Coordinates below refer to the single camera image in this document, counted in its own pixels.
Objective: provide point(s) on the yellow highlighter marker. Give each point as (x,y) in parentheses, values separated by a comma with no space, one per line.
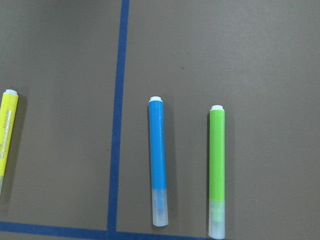
(8,110)

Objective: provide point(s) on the green highlighter marker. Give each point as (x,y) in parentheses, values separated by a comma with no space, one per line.
(216,219)

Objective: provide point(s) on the blue highlighter marker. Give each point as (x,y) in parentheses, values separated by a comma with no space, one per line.
(158,162)

